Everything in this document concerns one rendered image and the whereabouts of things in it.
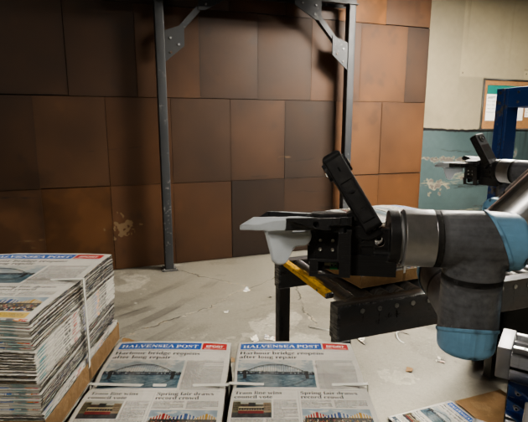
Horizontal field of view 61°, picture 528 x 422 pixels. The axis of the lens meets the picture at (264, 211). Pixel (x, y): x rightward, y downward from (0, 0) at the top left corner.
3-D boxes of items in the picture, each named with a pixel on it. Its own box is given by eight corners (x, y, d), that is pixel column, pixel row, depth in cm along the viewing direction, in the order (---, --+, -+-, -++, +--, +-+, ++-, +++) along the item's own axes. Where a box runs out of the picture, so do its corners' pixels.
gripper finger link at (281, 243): (250, 270, 52) (315, 264, 56) (251, 218, 52) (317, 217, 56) (238, 265, 55) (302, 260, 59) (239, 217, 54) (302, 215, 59)
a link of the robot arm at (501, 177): (506, 162, 138) (522, 157, 142) (493, 161, 142) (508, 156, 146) (506, 185, 140) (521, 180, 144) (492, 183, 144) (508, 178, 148)
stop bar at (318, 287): (324, 299, 146) (324, 293, 146) (276, 261, 186) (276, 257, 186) (333, 298, 147) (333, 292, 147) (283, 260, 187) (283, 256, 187)
